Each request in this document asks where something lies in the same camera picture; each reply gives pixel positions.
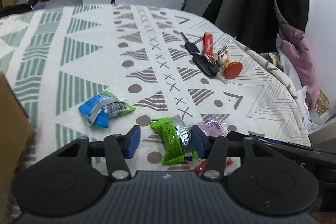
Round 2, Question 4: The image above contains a black bag on floor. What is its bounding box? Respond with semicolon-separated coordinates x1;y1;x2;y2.
0;3;33;18

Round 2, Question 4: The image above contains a brown cardboard box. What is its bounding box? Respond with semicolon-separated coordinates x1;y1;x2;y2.
1;73;35;223

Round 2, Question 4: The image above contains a light green snack packet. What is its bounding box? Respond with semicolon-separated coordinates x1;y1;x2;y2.
150;114;198;165

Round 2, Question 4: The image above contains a patterned white bed blanket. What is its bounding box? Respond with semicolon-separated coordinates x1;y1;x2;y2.
1;5;310;171

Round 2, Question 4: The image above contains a blue snack packet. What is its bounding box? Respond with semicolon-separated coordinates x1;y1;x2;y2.
78;90;135;128

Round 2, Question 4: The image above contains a red keychain strap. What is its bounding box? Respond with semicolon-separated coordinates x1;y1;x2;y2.
203;31;215;60

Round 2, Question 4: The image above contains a black car key bunch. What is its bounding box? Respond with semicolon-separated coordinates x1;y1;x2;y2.
180;32;220;79

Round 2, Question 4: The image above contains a red round figurine keychain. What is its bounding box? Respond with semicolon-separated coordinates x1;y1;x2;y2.
217;52;243;80

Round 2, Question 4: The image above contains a pink purple jacket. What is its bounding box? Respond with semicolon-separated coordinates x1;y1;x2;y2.
279;23;320;110

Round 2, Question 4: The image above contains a red white snack packet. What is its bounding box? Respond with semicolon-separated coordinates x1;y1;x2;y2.
193;157;234;174

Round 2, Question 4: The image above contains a purple snack packet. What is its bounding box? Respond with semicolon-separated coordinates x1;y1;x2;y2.
197;114;230;137

